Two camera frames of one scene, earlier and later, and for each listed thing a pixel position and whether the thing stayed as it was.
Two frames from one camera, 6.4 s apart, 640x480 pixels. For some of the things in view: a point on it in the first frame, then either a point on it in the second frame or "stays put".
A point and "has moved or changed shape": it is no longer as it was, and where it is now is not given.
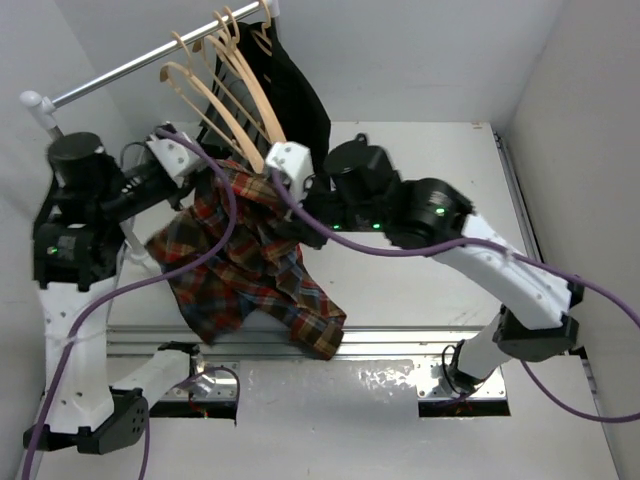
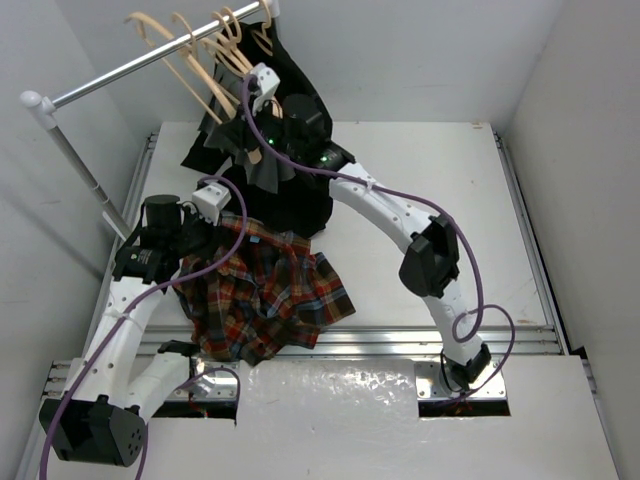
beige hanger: (241, 65) has moved or changed shape
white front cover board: (357, 419) stays put
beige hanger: (224, 46) → (220, 95)
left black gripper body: (185, 185) → (201, 232)
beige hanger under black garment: (264, 35) stays put
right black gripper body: (328, 207) → (270, 129)
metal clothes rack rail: (45, 107) stays put
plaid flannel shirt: (263, 262) has moved or changed shape
